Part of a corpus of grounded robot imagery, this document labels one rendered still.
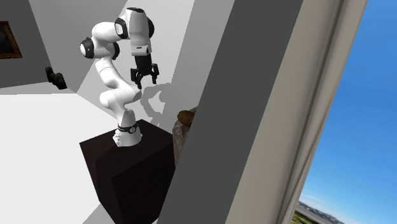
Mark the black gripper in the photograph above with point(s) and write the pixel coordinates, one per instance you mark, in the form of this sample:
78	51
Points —
143	63

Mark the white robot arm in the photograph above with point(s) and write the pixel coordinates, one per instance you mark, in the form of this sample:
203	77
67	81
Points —
111	77

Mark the brown oval object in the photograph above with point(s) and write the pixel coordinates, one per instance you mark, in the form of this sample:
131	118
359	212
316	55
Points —
185	118

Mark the black blocky object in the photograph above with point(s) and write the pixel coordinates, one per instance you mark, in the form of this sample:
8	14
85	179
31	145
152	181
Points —
57	79

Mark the dark robot stand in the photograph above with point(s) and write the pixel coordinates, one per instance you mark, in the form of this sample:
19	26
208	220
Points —
133	173

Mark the beige curtain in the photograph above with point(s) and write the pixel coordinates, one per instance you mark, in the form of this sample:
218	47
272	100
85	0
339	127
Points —
288	124

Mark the window with blue sky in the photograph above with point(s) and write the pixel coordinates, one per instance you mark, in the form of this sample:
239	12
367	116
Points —
356	130

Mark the dark framed wall picture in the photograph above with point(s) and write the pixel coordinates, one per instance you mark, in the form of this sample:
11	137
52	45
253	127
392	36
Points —
7	40

